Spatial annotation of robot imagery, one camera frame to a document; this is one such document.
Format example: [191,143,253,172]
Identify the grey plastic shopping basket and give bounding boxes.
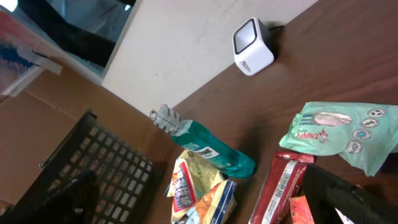
[1,111,163,223]

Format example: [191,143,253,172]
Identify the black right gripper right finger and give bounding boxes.
[303,164,397,224]

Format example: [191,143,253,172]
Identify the yellow white snack bag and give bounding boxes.
[167,150,237,224]

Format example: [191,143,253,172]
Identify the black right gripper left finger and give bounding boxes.
[1,171,100,224]

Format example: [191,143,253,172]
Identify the orange snack packet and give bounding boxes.
[290,196,315,224]

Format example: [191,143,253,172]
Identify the teal wet wipes pack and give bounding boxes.
[279,101,397,176]

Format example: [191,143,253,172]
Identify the red snack bar wrapper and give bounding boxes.
[249,151,315,224]

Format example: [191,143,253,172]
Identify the blue mouthwash bottle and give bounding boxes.
[149,105,256,178]

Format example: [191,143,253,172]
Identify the white barcode scanner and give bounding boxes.
[233,17,277,76]

